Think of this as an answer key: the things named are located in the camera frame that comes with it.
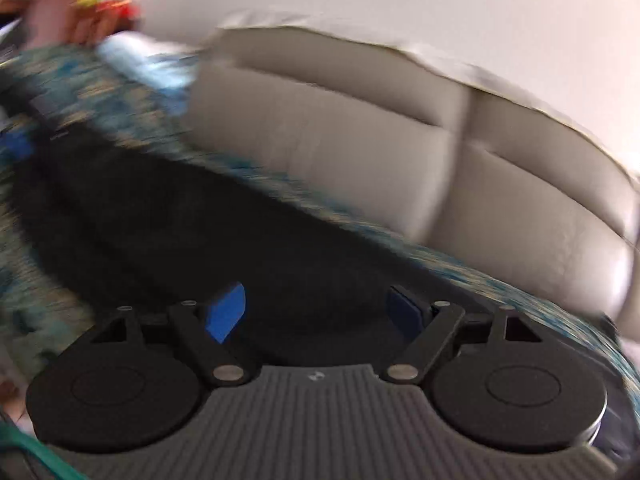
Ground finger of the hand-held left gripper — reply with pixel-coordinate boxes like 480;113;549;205
2;127;33;166

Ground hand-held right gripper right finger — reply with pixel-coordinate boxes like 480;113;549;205
380;285;548;386

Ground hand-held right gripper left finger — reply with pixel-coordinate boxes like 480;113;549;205
90;282;251;388

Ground black pants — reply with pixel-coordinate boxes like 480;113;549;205
12;130;458;368

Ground light blue cloth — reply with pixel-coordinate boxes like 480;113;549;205
97;30;201;91

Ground cluttered wooden shelf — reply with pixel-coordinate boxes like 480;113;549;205
0;0;146;46

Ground blue patterned blanket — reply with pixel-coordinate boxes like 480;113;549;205
0;42;636;411

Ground beige padded sofa backrest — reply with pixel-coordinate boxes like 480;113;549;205
187;25;640;331

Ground white sofa cover cloth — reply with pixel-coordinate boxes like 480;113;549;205
215;7;640;176

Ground teal cable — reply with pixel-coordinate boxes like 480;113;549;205
0;420;86;480

